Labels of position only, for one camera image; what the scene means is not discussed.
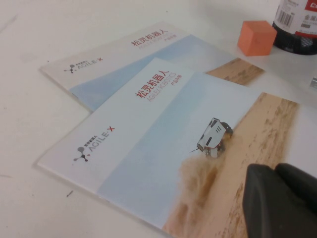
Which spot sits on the grey silver pen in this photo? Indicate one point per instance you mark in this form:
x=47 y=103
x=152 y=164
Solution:
x=314 y=82

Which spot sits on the orange foam cube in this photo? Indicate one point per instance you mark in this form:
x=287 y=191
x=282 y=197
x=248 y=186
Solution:
x=256 y=39

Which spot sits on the black mesh pen holder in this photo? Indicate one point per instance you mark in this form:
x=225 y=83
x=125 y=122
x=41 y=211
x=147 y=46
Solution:
x=292 y=15

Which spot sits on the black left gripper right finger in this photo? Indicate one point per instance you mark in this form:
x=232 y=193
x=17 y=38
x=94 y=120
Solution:
x=299 y=181

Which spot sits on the brochure with white rover photo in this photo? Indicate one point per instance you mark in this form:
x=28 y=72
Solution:
x=148 y=148

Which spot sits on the AgileX brochure with desert photo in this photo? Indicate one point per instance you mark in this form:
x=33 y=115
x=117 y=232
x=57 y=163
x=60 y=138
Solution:
x=99 y=74

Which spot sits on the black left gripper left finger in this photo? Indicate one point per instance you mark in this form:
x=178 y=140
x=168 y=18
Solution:
x=267 y=205

